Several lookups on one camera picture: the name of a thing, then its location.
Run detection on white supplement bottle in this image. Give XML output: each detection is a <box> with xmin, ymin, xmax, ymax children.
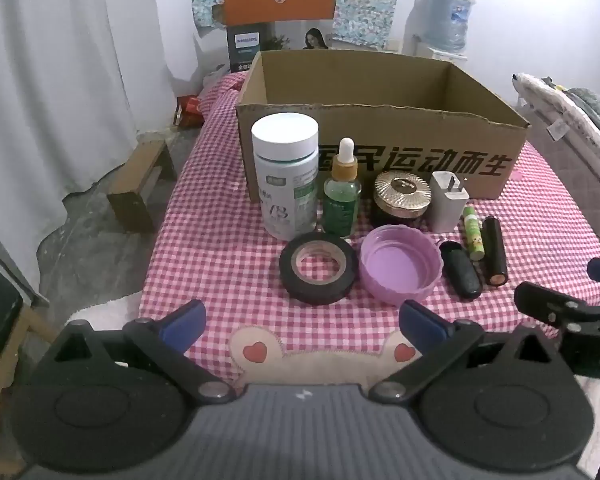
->
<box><xmin>251</xmin><ymin>114</ymin><xmax>321</xmax><ymax>241</ymax></box>

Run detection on brown cardboard box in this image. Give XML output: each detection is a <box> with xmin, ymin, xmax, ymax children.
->
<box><xmin>236</xmin><ymin>50</ymin><xmax>531</xmax><ymax>204</ymax></box>

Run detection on wooden stool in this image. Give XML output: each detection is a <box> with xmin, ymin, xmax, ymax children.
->
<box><xmin>106</xmin><ymin>139</ymin><xmax>178</xmax><ymax>235</ymax></box>

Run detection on white printed product box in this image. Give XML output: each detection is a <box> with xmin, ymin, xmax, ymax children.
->
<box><xmin>267</xmin><ymin>19</ymin><xmax>336</xmax><ymax>52</ymax></box>

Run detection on white folded blanket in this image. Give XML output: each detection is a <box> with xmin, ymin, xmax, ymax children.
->
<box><xmin>512</xmin><ymin>72</ymin><xmax>600</xmax><ymax>171</ymax></box>

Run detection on gold lid cream jar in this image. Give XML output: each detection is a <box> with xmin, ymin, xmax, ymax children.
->
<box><xmin>371</xmin><ymin>170</ymin><xmax>433</xmax><ymax>228</ymax></box>

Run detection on red snack packet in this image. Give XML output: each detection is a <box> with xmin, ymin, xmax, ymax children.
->
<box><xmin>174</xmin><ymin>95</ymin><xmax>203</xmax><ymax>128</ymax></box>

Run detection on blue water jug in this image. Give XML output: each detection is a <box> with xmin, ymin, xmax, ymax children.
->
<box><xmin>424</xmin><ymin>0</ymin><xmax>473</xmax><ymax>53</ymax></box>

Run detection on blue floral cloth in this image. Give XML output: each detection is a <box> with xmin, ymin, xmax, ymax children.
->
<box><xmin>190</xmin><ymin>0</ymin><xmax>418</xmax><ymax>51</ymax></box>

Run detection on purple plastic lid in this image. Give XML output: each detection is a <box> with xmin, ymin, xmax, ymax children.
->
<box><xmin>357</xmin><ymin>225</ymin><xmax>443</xmax><ymax>307</ymax></box>

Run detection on black tape roll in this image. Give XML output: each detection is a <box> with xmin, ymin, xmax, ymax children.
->
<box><xmin>279</xmin><ymin>233</ymin><xmax>359</xmax><ymax>306</ymax></box>

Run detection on black cylinder battery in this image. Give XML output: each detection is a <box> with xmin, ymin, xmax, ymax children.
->
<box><xmin>481</xmin><ymin>215</ymin><xmax>510</xmax><ymax>286</ymax></box>

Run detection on white charger adapter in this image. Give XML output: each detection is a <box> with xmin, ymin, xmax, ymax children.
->
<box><xmin>426</xmin><ymin>170</ymin><xmax>468</xmax><ymax>234</ymax></box>

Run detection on white fluffy mat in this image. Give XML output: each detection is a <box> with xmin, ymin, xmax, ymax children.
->
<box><xmin>65</xmin><ymin>295</ymin><xmax>146</xmax><ymax>333</ymax></box>

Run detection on dark product box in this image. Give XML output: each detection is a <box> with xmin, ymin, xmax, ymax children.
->
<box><xmin>226</xmin><ymin>23</ymin><xmax>269</xmax><ymax>75</ymax></box>

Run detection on green lip balm tube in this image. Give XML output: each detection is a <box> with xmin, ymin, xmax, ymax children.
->
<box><xmin>461</xmin><ymin>206</ymin><xmax>485</xmax><ymax>261</ymax></box>

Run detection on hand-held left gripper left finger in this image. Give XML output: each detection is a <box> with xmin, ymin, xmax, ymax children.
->
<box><xmin>52</xmin><ymin>299</ymin><xmax>236</xmax><ymax>406</ymax></box>

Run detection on grey-green towel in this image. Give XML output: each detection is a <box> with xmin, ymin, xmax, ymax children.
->
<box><xmin>565</xmin><ymin>87</ymin><xmax>600</xmax><ymax>151</ymax></box>

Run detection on black oval case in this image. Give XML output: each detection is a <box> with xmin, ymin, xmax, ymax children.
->
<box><xmin>438</xmin><ymin>241</ymin><xmax>483</xmax><ymax>301</ymax></box>

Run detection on white curtain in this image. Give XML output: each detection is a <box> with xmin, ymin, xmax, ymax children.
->
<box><xmin>0</xmin><ymin>0</ymin><xmax>177</xmax><ymax>281</ymax></box>

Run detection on green glass dropper bottle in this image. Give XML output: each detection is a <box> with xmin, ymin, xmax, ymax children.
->
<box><xmin>322</xmin><ymin>137</ymin><xmax>363</xmax><ymax>239</ymax></box>

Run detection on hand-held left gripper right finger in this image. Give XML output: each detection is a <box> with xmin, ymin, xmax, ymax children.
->
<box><xmin>370</xmin><ymin>299</ymin><xmax>556</xmax><ymax>403</ymax></box>

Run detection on grey quilted mattress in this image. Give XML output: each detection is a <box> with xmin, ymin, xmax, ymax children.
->
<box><xmin>525</xmin><ymin>110</ymin><xmax>600</xmax><ymax>281</ymax></box>

